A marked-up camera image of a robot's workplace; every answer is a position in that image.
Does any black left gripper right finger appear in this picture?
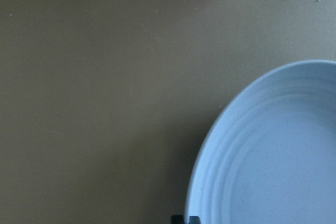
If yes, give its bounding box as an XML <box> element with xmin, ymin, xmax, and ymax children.
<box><xmin>189</xmin><ymin>216</ymin><xmax>201</xmax><ymax>224</ymax></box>

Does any blue plate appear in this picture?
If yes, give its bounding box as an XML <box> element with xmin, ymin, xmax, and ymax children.
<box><xmin>185</xmin><ymin>60</ymin><xmax>335</xmax><ymax>223</ymax></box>

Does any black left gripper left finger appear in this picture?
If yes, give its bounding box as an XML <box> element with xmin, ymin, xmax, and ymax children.
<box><xmin>171</xmin><ymin>215</ymin><xmax>184</xmax><ymax>224</ymax></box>

